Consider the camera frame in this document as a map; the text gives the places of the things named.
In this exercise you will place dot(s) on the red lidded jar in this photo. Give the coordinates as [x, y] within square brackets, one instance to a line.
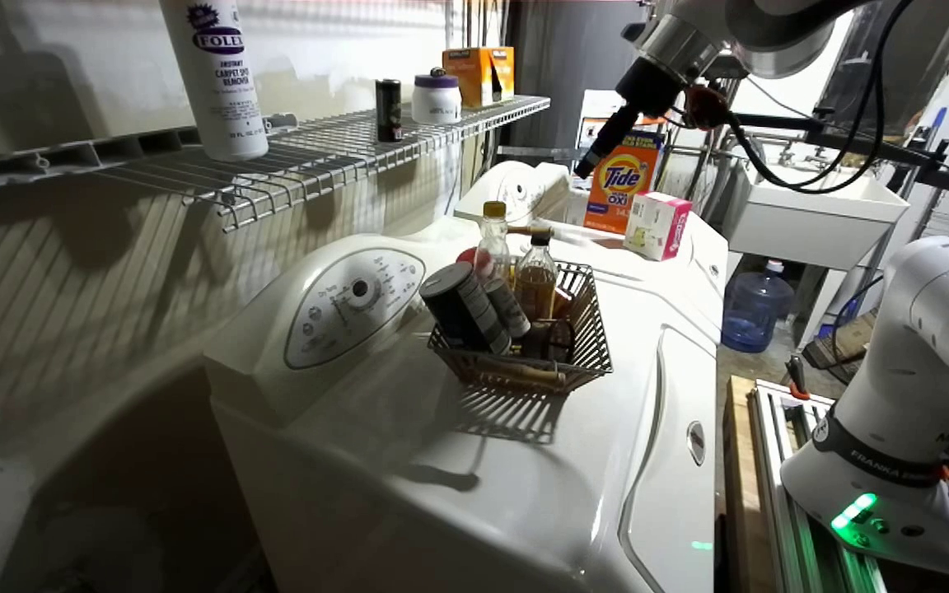
[470, 257]

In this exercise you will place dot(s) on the large can blue white label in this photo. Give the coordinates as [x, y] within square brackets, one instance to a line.
[463, 312]

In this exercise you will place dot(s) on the white utility sink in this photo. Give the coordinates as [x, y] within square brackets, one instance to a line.
[815, 225]

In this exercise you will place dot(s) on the yellow cardboard box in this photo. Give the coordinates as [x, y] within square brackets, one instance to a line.
[502, 71]

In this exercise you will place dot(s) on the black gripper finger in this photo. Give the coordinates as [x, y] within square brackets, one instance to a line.
[602, 138]
[618, 138]

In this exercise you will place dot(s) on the clear bottle yellow cap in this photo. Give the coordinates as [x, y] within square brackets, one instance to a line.
[492, 247]

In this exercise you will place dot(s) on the orange cardboard box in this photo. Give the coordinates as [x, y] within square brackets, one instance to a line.
[465, 73]

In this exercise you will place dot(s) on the pink and white box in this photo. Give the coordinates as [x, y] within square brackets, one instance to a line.
[656, 225]

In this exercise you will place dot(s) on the white jar blue lid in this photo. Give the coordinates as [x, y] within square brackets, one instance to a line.
[437, 99]

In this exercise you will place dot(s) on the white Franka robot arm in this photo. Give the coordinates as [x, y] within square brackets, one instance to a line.
[912, 365]

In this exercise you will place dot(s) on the white spray can blue label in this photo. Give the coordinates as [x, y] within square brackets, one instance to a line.
[225, 77]

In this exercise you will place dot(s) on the blue water jug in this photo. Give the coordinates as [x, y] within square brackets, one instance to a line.
[755, 308]

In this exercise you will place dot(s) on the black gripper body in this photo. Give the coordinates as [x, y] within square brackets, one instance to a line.
[650, 88]

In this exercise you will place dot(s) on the grey washer dial knob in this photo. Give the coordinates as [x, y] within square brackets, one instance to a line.
[361, 291]

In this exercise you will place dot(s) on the small black can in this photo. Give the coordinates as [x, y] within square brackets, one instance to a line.
[385, 109]

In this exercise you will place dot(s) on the black camera boom rod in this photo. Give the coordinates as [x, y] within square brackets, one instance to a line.
[849, 141]

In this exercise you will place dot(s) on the white appliance control console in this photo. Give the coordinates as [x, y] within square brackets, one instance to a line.
[510, 188]

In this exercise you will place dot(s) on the white washing machine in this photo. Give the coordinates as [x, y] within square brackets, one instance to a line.
[409, 462]

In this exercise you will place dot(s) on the brown vinegar bottle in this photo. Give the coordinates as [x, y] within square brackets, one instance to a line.
[538, 286]

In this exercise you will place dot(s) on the orange Tide detergent box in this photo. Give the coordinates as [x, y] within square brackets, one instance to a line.
[619, 185]

